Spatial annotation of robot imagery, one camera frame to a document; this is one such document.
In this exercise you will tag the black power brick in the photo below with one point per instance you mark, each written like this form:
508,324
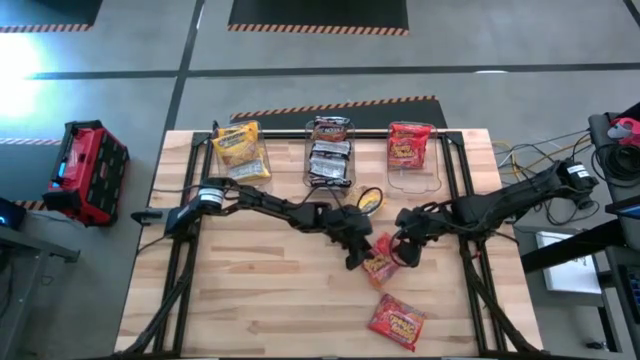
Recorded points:
585,202

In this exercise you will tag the white sheet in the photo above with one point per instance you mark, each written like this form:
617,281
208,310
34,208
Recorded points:
572,272

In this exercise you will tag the clear plastic bin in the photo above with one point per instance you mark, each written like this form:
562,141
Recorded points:
415,180
265,177
306,180

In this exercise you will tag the dark grey bench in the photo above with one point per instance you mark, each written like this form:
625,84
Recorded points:
40,247

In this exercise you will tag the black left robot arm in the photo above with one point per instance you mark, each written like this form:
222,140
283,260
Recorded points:
260,202

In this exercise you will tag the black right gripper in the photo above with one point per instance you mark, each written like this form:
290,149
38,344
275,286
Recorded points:
425,222

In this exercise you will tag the grey side table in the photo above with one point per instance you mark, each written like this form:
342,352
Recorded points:
600,130

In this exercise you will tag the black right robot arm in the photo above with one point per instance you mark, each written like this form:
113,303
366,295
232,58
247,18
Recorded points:
525,192

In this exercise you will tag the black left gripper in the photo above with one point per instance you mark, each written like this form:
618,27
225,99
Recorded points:
345,236

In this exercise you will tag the black aluminium table frame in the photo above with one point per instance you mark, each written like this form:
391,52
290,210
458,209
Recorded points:
287,134

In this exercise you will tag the dark laptop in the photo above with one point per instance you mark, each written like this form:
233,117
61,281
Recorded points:
625,210

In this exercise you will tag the black device with blue light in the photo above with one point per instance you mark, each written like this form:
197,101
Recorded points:
6,215

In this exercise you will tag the black hazard-striped floor mat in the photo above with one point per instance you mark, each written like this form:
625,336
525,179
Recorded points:
20,165
320,12
50,12
400,112

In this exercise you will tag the pink and red object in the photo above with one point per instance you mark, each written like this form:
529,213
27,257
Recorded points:
625,129

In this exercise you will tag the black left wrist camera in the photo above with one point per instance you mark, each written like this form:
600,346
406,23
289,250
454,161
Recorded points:
353,216

